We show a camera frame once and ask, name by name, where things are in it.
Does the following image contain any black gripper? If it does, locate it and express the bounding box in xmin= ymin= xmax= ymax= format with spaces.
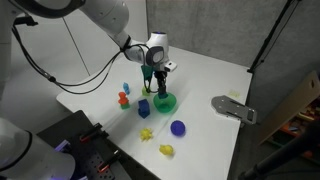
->
xmin=153 ymin=69 xmax=168 ymax=96

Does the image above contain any green plastic bowl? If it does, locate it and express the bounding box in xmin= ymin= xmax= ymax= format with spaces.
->
xmin=152 ymin=91 xmax=178 ymax=114

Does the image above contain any blue toy block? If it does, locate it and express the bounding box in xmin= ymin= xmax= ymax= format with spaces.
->
xmin=137 ymin=98 xmax=152 ymax=120

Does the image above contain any yellow-green cube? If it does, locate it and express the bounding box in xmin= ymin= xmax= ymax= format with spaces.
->
xmin=141 ymin=85 xmax=151 ymax=97

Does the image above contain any light blue toy figure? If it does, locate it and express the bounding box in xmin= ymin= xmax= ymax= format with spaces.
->
xmin=122 ymin=81 xmax=131 ymax=96

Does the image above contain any orange toy figure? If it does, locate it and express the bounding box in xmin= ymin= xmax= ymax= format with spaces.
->
xmin=117 ymin=91 xmax=130 ymax=107

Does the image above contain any purple spiky ball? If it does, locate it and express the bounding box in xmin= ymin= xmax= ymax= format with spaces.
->
xmin=169 ymin=119 xmax=187 ymax=137

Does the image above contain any yellow spiky star toy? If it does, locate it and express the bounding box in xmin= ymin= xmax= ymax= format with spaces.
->
xmin=138 ymin=127 xmax=155 ymax=143

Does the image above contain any yellow duck toy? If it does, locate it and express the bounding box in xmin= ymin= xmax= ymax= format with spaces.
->
xmin=158 ymin=143 xmax=175 ymax=158

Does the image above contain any grey metal plate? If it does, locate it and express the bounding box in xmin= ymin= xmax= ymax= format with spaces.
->
xmin=211 ymin=94 xmax=259 ymax=126

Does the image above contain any red black clamp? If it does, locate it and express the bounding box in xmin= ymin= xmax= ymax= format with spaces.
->
xmin=96 ymin=149 xmax=122 ymax=174
xmin=78 ymin=122 xmax=110 ymax=143

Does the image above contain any black perforated base board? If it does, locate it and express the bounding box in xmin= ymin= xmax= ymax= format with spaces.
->
xmin=36 ymin=109 xmax=162 ymax=180

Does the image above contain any black tripod pole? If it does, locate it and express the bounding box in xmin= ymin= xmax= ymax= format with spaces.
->
xmin=246 ymin=0 xmax=303 ymax=74

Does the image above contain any wooden toy shelf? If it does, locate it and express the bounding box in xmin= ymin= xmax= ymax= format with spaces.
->
xmin=257 ymin=70 xmax=320 ymax=161

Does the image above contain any teal camera mount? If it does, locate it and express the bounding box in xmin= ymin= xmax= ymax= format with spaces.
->
xmin=140 ymin=64 xmax=155 ymax=81

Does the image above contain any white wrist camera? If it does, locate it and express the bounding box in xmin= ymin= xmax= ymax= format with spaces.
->
xmin=163 ymin=60 xmax=178 ymax=73

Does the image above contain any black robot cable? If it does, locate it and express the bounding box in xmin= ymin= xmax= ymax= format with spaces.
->
xmin=11 ymin=15 xmax=152 ymax=96

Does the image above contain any black camera stand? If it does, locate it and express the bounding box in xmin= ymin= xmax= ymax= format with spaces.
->
xmin=237 ymin=119 xmax=320 ymax=180

